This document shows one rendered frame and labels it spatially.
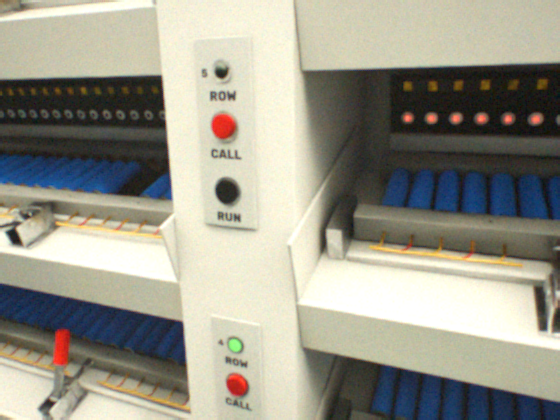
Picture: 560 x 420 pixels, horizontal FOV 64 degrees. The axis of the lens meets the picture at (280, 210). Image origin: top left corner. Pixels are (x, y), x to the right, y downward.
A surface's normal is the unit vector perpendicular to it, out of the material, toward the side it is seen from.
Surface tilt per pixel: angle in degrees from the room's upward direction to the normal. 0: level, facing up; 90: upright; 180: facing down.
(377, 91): 90
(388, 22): 108
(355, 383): 18
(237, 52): 90
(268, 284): 90
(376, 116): 90
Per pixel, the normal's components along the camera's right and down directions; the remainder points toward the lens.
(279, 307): -0.38, 0.25
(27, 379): -0.13, -0.84
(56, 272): -0.36, 0.54
